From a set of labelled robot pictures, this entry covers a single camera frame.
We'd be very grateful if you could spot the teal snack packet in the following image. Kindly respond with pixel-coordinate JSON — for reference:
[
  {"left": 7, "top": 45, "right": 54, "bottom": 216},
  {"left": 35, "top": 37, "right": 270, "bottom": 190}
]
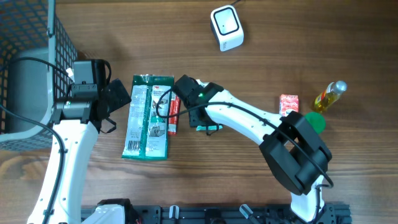
[{"left": 196, "top": 125, "right": 223, "bottom": 131}]

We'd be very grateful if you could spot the red stick packet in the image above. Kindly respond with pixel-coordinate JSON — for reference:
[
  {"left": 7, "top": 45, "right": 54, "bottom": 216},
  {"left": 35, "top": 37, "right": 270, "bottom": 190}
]
[{"left": 168, "top": 93, "right": 181, "bottom": 135}]

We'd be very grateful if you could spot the green sponge package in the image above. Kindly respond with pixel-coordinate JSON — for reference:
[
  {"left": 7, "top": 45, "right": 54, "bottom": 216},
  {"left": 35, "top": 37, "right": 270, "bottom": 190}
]
[{"left": 122, "top": 75, "right": 174, "bottom": 161}]

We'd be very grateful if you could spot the orange small box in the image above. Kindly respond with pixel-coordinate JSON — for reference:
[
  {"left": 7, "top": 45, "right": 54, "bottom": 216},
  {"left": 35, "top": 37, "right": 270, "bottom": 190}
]
[{"left": 279, "top": 94, "right": 299, "bottom": 116}]

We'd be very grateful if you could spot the green lid jar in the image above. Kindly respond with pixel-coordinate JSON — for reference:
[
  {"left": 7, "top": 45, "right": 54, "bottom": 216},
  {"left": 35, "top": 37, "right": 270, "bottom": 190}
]
[{"left": 305, "top": 112, "right": 326, "bottom": 134}]

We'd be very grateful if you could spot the yellow liquid bottle silver cap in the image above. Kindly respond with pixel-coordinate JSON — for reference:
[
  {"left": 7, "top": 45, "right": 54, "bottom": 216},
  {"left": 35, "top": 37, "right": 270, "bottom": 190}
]
[{"left": 313, "top": 80, "right": 347, "bottom": 113}]

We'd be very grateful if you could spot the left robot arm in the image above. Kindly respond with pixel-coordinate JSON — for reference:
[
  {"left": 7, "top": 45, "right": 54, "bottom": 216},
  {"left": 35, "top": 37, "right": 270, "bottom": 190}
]
[{"left": 28, "top": 59, "right": 131, "bottom": 223}]

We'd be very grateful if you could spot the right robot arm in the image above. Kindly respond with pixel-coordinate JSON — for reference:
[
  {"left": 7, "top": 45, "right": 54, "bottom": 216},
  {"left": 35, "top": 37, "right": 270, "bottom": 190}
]
[{"left": 172, "top": 75, "right": 334, "bottom": 223}]

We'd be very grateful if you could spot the white barcode scanner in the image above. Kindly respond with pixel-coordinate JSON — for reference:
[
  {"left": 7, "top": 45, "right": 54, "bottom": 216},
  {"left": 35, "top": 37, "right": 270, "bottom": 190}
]
[{"left": 210, "top": 5, "right": 244, "bottom": 52}]

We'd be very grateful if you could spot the grey plastic mesh basket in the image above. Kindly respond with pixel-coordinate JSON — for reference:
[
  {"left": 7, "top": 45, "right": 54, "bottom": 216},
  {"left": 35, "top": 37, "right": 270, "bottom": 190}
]
[{"left": 0, "top": 0, "right": 78, "bottom": 152}]

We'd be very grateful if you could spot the right camera cable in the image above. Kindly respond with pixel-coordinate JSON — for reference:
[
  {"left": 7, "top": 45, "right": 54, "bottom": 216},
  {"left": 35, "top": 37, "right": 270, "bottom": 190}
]
[{"left": 155, "top": 88, "right": 335, "bottom": 224}]

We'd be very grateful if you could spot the camera cable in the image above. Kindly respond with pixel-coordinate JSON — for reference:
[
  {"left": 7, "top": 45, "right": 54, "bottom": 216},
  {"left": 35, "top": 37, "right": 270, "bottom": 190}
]
[
  {"left": 155, "top": 88, "right": 335, "bottom": 224},
  {"left": 0, "top": 57, "right": 72, "bottom": 224}
]

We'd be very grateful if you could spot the left camera cable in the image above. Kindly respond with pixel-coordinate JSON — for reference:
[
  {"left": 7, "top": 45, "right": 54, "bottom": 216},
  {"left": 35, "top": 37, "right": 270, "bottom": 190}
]
[{"left": 0, "top": 57, "right": 72, "bottom": 224}]

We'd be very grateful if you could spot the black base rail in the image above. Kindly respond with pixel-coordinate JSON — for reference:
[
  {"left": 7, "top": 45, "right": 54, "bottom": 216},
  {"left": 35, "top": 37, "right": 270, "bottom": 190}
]
[{"left": 80, "top": 203, "right": 353, "bottom": 224}]

